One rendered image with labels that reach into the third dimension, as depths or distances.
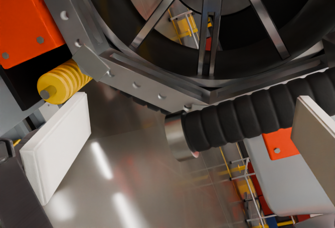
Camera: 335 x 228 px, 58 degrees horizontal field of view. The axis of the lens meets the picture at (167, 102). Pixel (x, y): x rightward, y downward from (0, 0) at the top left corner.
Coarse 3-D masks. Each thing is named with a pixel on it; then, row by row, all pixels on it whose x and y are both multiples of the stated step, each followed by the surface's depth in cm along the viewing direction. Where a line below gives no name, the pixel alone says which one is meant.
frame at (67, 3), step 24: (48, 0) 45; (72, 0) 45; (72, 24) 46; (96, 24) 50; (72, 48) 47; (96, 48) 47; (96, 72) 48; (120, 72) 48; (144, 72) 49; (288, 72) 48; (312, 72) 43; (144, 96) 49; (168, 96) 48; (192, 96) 48; (216, 96) 50
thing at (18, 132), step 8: (40, 112) 98; (24, 120) 90; (32, 120) 97; (40, 120) 99; (16, 128) 89; (24, 128) 90; (32, 128) 91; (0, 136) 84; (8, 136) 86; (16, 136) 89
